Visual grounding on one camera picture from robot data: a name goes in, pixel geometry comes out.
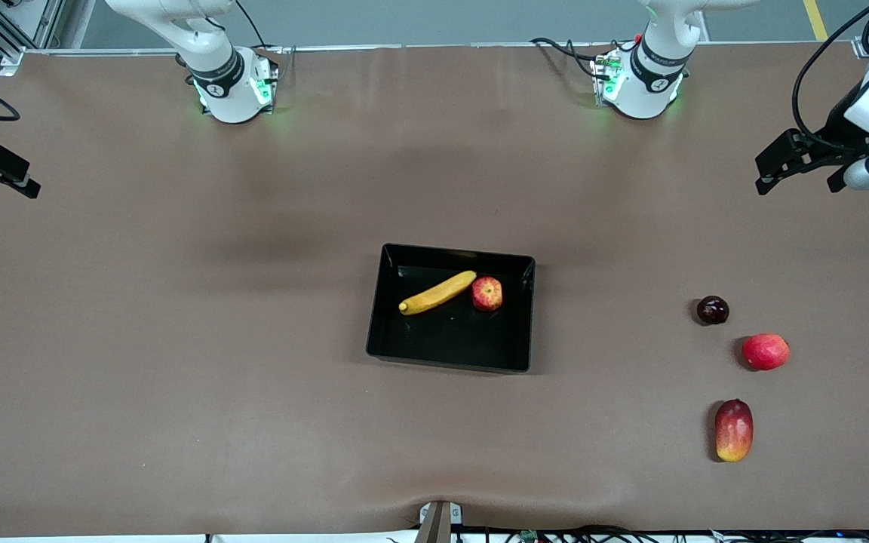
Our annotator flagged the small red yellow apple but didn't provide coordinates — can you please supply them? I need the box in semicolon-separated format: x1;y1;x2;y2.
471;276;504;312

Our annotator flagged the dark purple plum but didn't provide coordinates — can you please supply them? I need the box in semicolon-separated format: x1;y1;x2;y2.
697;296;730;327

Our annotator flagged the black right base cable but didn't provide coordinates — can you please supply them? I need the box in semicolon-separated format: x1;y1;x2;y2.
235;0;286;55

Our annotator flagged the yellow banana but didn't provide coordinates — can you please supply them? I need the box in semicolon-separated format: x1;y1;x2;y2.
398;270;477;316

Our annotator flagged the red round peach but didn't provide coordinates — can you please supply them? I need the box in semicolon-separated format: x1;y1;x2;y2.
742;333;791;372

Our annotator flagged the black left base cable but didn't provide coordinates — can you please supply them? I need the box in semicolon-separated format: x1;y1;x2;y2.
530;37;610;81

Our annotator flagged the black base cable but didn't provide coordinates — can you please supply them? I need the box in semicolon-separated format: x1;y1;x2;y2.
235;0;286;55
530;37;610;81

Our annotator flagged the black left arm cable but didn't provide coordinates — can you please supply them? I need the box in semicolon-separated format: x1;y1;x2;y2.
791;0;869;152

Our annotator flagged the red yellow mango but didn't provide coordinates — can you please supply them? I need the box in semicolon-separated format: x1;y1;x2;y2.
714;399;754;463

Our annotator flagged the black rectangular plastic tray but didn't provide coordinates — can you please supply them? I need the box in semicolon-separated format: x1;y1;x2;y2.
365;242;537;375

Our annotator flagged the brown table mat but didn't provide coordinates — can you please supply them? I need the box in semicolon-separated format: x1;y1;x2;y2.
0;41;869;538

